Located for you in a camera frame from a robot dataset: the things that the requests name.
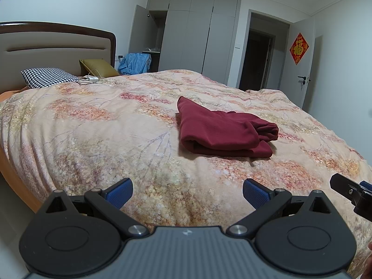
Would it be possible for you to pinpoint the dark red long-sleeve shirt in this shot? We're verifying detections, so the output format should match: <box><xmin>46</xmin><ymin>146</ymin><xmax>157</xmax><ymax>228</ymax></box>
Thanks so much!
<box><xmin>176</xmin><ymin>96</ymin><xmax>279</xmax><ymax>158</ymax></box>

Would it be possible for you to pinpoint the blue garment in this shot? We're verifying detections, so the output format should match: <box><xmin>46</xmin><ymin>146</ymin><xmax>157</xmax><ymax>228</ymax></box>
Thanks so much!
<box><xmin>118</xmin><ymin>53</ymin><xmax>152</xmax><ymax>76</ymax></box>

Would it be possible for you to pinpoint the white charger cable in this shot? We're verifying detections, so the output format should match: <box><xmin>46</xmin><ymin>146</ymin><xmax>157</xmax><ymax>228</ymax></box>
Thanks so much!
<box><xmin>77</xmin><ymin>69</ymin><xmax>105</xmax><ymax>85</ymax></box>

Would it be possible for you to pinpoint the floral beige quilt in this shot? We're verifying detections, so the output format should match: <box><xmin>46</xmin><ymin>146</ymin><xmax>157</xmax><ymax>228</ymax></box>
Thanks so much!
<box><xmin>0</xmin><ymin>69</ymin><xmax>372</xmax><ymax>279</ymax></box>

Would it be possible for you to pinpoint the red diamond door decoration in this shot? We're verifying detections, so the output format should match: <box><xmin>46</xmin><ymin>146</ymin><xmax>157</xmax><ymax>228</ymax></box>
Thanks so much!
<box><xmin>289</xmin><ymin>33</ymin><xmax>309</xmax><ymax>65</ymax></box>

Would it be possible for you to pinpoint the grey wardrobe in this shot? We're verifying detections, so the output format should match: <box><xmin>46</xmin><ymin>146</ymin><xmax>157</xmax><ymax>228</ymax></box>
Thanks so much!
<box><xmin>129</xmin><ymin>0</ymin><xmax>242</xmax><ymax>86</ymax></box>

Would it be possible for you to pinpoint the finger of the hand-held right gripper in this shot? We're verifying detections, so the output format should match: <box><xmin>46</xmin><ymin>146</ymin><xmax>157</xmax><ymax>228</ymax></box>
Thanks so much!
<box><xmin>330</xmin><ymin>173</ymin><xmax>372</xmax><ymax>217</ymax></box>

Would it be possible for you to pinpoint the olive yellow pillow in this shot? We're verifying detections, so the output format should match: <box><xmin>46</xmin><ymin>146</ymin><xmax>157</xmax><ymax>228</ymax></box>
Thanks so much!
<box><xmin>80</xmin><ymin>59</ymin><xmax>120</xmax><ymax>78</ymax></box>

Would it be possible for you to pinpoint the houndstooth pillow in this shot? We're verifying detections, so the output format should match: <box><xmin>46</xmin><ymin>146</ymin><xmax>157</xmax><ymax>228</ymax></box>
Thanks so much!
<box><xmin>21</xmin><ymin>68</ymin><xmax>80</xmax><ymax>89</ymax></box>

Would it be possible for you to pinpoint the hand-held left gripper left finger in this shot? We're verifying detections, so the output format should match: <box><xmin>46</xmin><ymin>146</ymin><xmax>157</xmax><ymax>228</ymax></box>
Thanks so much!
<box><xmin>42</xmin><ymin>177</ymin><xmax>150</xmax><ymax>239</ymax></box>

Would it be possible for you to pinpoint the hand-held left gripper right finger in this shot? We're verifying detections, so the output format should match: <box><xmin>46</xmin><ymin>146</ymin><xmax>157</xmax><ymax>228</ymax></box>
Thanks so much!
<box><xmin>227</xmin><ymin>178</ymin><xmax>333</xmax><ymax>238</ymax></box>

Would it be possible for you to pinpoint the padded bed headboard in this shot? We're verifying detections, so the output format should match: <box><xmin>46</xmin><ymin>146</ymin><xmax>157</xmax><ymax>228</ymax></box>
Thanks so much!
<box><xmin>0</xmin><ymin>21</ymin><xmax>117</xmax><ymax>93</ymax></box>

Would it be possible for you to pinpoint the white door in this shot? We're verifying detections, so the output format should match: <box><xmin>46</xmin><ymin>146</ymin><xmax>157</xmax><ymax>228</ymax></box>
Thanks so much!
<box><xmin>279</xmin><ymin>17</ymin><xmax>316</xmax><ymax>111</ymax></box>

